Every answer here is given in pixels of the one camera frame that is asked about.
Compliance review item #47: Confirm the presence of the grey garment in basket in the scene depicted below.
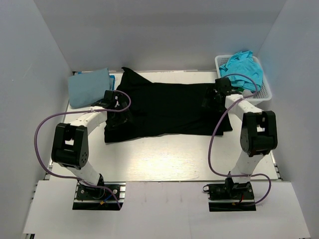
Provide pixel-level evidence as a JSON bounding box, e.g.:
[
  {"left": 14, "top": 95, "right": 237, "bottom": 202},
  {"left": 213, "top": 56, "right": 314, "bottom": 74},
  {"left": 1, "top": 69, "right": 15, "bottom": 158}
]
[{"left": 242, "top": 89, "right": 256, "bottom": 100}]

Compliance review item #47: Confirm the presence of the green garment in basket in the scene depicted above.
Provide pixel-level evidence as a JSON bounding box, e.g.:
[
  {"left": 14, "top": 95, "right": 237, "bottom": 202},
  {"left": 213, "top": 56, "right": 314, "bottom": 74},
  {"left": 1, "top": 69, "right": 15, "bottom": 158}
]
[{"left": 232, "top": 87, "right": 244, "bottom": 92}]

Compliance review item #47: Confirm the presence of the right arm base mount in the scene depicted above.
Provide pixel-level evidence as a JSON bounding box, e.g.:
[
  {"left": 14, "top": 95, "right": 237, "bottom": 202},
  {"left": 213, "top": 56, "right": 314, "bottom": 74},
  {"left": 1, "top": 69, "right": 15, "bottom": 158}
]
[{"left": 202, "top": 178, "right": 256, "bottom": 212}]

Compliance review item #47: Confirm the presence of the folded bright blue t-shirt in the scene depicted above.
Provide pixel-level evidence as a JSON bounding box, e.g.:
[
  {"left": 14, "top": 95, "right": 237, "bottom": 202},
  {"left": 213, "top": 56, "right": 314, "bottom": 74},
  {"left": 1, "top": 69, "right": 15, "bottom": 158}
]
[{"left": 73, "top": 71, "right": 116, "bottom": 90}]

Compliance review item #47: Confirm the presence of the white plastic basket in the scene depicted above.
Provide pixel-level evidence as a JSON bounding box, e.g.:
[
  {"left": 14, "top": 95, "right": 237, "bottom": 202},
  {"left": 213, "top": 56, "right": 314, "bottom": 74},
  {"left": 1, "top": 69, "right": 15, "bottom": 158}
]
[{"left": 215, "top": 51, "right": 272, "bottom": 105}]

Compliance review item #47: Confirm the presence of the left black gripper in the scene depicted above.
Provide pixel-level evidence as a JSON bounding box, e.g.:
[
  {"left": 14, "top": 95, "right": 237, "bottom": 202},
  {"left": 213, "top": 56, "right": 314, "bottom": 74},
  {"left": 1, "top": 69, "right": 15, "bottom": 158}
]
[{"left": 107, "top": 102, "right": 133, "bottom": 130}]

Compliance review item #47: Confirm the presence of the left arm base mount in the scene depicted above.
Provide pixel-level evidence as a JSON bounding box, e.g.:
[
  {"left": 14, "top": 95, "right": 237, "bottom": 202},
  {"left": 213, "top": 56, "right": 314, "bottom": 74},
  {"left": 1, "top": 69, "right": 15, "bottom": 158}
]
[{"left": 72, "top": 182, "right": 126, "bottom": 211}]

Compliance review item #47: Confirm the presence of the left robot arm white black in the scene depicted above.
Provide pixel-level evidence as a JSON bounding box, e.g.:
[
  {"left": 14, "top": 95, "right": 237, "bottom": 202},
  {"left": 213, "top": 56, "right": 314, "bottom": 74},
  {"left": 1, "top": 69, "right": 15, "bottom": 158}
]
[{"left": 51, "top": 90, "right": 132, "bottom": 199}]

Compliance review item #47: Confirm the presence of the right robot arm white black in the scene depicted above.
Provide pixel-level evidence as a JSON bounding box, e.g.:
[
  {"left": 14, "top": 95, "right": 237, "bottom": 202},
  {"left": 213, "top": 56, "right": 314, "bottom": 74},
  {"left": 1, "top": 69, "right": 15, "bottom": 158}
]
[{"left": 203, "top": 77, "right": 278, "bottom": 199}]

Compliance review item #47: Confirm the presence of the folded light blue t-shirt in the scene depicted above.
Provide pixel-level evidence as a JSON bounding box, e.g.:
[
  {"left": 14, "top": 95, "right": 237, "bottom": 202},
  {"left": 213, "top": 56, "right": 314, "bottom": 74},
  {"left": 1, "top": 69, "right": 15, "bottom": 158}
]
[{"left": 68, "top": 68, "right": 113, "bottom": 109}]

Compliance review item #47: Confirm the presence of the black t-shirt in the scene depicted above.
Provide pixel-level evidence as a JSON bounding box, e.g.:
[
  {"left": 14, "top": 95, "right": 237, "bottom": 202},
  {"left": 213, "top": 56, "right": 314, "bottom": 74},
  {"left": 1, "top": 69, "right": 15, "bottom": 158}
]
[{"left": 104, "top": 67, "right": 232, "bottom": 143}]

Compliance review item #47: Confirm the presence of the turquoise t-shirt in basket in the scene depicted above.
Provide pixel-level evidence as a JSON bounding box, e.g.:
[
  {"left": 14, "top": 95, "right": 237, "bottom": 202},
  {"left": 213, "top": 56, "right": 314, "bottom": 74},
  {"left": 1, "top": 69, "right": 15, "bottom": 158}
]
[{"left": 219, "top": 50, "right": 263, "bottom": 92}]

